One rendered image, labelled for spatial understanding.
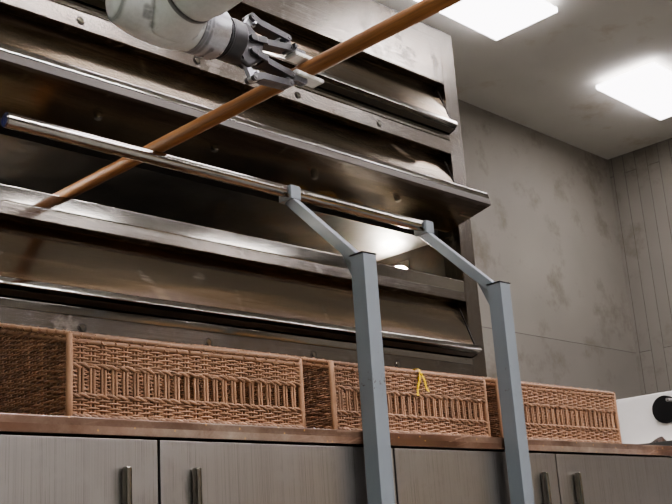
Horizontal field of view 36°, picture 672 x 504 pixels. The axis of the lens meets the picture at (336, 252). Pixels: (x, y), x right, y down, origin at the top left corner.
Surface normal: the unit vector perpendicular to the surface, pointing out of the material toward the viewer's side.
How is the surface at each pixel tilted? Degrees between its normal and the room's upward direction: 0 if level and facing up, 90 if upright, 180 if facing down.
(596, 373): 90
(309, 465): 90
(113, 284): 70
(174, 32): 173
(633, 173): 90
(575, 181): 90
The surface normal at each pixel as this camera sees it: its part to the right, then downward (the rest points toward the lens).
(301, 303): 0.63, -0.55
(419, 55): 0.70, -0.25
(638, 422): -0.71, -0.15
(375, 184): 0.21, 0.88
